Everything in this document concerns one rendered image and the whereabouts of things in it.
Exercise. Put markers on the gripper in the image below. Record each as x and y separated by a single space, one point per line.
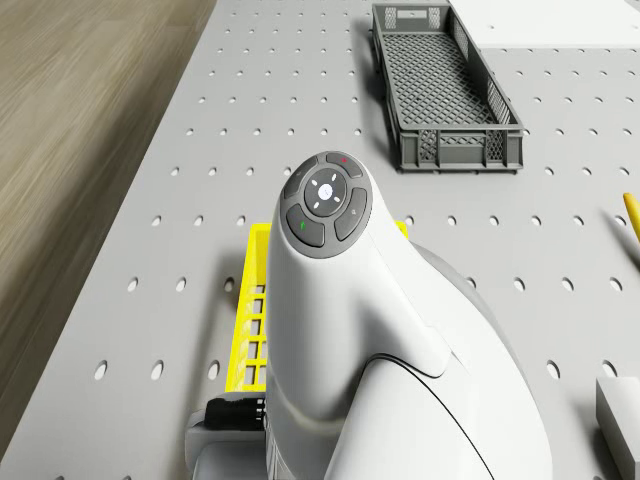
225 440

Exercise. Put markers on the banana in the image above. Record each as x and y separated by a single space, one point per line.
634 220

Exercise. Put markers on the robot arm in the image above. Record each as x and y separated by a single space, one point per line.
350 310

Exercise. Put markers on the yellow basket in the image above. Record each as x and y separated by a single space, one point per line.
252 280

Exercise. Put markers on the grey cube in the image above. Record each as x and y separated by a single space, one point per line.
620 420

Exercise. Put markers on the dark grey basket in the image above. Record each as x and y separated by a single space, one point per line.
440 90

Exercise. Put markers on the white board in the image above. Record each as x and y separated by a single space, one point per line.
550 22

